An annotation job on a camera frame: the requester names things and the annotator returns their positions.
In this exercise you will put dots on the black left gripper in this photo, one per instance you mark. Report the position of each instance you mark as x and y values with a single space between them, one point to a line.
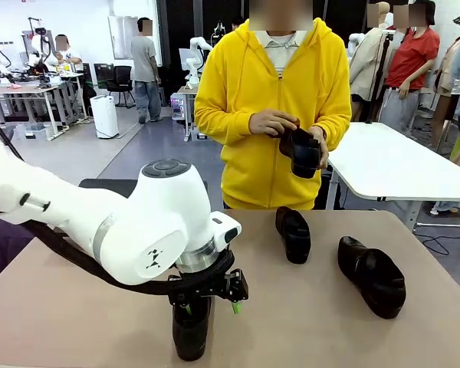
199 287

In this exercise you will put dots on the plain black leather loafer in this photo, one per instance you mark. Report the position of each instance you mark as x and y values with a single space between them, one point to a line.
304 153

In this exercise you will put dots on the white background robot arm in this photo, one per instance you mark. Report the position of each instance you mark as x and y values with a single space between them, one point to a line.
194 63

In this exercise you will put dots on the person's left forearm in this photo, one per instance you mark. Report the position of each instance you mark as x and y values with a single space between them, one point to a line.
337 130

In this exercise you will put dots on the person's right forearm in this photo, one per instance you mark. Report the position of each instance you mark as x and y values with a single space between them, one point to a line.
218 126

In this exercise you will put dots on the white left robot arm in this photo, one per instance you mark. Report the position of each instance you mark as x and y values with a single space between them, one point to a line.
157 214

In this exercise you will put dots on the black shoe stand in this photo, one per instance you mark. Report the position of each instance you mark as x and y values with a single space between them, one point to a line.
107 186

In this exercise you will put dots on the person's left hand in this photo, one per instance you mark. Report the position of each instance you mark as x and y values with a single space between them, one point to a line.
321 147

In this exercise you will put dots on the person's right hand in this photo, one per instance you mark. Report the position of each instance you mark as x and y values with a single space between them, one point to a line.
270 120

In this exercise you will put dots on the white folding table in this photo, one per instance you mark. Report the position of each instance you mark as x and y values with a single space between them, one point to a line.
387 165

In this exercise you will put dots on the person in yellow hoodie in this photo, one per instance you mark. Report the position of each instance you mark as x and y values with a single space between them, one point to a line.
253 172

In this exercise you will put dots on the mannequin with bucket hat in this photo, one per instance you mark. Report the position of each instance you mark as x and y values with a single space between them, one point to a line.
454 65

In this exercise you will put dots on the computer case with lights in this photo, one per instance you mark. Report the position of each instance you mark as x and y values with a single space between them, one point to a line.
178 109

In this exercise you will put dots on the mannequin in red shirt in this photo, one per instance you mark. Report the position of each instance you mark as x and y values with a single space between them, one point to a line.
410 53

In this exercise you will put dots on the mannequin in beige coat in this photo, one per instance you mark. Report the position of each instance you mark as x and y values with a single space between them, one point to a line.
370 57

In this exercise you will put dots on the dark purple cloth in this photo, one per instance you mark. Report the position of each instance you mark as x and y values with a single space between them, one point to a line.
4 245

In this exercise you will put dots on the white air purifier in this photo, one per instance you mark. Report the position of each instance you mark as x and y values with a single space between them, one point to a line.
104 115

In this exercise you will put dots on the black office chair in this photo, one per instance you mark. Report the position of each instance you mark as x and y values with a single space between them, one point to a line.
119 78

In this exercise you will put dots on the person in gray shirt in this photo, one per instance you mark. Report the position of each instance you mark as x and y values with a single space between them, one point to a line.
142 57

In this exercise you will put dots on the gray work desk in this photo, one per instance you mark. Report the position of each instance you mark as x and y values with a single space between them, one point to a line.
23 90

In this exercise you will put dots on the seated person in white shirt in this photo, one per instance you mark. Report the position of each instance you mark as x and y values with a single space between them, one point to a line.
67 53

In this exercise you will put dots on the background robot with black arms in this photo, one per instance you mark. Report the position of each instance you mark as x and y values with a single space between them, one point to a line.
36 42

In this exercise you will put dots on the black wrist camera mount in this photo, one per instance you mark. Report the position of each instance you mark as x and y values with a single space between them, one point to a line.
239 285

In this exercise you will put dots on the gray wall panel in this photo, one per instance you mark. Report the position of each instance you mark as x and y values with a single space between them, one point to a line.
120 38

